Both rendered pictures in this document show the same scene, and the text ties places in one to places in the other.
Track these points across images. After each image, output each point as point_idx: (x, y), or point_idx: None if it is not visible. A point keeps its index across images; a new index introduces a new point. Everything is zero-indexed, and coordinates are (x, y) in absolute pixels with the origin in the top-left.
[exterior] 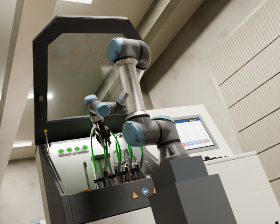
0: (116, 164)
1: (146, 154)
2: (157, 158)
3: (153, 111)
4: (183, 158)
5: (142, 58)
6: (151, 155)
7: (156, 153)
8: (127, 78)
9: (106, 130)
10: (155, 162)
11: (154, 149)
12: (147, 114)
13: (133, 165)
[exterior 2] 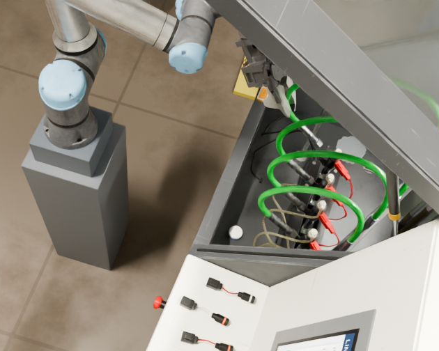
0: (319, 173)
1: (297, 248)
2: (255, 259)
3: (407, 338)
4: (44, 115)
5: None
6: (274, 253)
7: (298, 296)
8: None
9: (243, 65)
10: (246, 247)
11: (307, 290)
12: (52, 37)
13: (342, 243)
